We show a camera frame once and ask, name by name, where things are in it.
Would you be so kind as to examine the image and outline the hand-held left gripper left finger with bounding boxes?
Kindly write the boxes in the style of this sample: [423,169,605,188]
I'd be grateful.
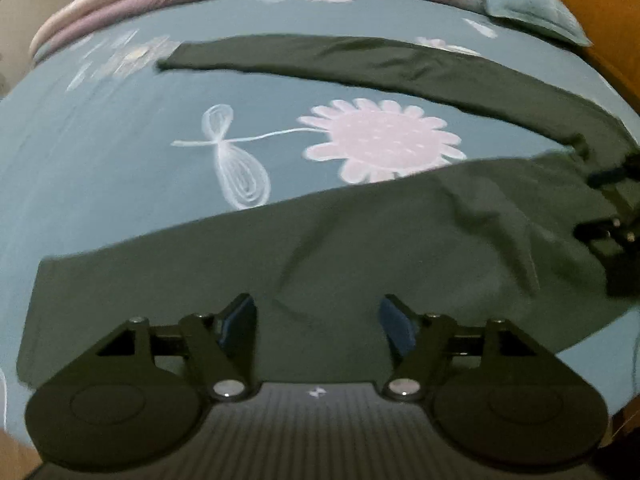
[97,294,258,402]

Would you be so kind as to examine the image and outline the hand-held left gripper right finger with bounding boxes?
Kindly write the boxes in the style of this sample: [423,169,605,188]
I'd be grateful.
[379,294,548,402]

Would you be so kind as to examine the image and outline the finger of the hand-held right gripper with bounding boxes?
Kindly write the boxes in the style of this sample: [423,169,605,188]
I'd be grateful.
[589,152,640,196]
[575,216,640,256]

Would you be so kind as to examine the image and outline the dark green pants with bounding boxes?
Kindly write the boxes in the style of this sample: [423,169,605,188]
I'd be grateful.
[15,34,640,391]

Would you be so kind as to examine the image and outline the wooden headboard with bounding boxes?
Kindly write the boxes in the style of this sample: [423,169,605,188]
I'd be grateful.
[530,0,640,111]

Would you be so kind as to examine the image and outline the blue floral bed sheet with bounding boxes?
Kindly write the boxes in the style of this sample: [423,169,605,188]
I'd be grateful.
[0,0,640,446]

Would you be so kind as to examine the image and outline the blue floral pillow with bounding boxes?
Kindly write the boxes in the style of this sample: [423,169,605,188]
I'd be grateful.
[472,0,593,48]

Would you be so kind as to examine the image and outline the pink folded quilt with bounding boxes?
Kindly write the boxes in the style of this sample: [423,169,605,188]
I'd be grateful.
[30,0,531,48]

